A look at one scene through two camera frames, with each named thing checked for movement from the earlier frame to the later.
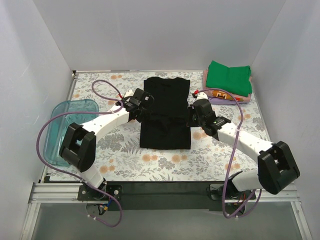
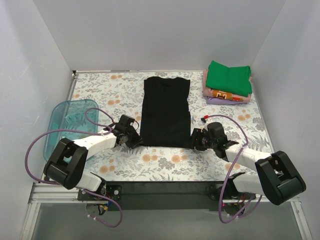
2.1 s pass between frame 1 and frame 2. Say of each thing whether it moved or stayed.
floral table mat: stayed
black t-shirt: stayed
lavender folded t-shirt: stayed
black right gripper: moved
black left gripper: moved
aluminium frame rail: stayed
